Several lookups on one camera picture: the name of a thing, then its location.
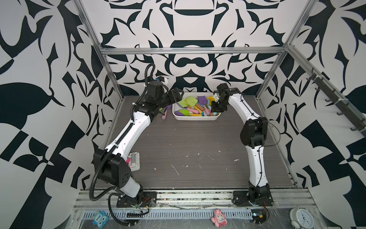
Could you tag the white slotted cable duct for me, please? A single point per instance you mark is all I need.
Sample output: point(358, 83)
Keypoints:
point(245, 214)

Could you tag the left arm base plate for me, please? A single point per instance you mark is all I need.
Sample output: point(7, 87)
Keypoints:
point(143, 199)

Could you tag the blue owl toy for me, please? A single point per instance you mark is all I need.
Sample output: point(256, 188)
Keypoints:
point(100, 219)

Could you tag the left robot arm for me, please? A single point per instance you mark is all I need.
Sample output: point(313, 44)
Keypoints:
point(112, 171)

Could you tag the green shovel brown handle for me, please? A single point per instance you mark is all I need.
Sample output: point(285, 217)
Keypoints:
point(191, 104)

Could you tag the pink bear toy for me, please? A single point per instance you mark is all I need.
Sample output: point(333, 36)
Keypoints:
point(219, 219)

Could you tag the purple shovel pink handle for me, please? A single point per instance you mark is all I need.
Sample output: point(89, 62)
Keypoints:
point(165, 111)

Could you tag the black wall hook rack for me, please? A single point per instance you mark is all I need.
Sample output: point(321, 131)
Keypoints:
point(344, 105)

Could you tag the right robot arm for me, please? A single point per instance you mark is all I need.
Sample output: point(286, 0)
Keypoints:
point(252, 136)

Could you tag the white plastic storage box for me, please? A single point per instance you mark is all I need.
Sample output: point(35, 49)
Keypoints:
point(207, 114)

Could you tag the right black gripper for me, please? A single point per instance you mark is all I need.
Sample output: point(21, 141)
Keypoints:
point(214, 108)

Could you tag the green shovel yellow handle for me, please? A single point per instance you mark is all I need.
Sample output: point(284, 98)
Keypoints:
point(182, 104)

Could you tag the purple shovel in box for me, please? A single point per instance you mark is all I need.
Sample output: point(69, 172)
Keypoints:
point(202, 100)

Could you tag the yellow toy shovel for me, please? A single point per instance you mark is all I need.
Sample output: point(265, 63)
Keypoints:
point(209, 100)

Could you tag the white alarm clock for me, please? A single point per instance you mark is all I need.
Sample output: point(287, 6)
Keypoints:
point(301, 219)

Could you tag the pink striped plush doll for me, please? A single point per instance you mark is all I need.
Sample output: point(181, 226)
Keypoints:
point(134, 161)

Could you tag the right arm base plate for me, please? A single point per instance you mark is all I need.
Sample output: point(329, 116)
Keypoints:
point(252, 198)

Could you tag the small green circuit board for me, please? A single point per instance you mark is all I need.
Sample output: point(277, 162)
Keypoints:
point(259, 217)

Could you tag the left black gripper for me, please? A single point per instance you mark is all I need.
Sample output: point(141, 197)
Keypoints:
point(177, 98)

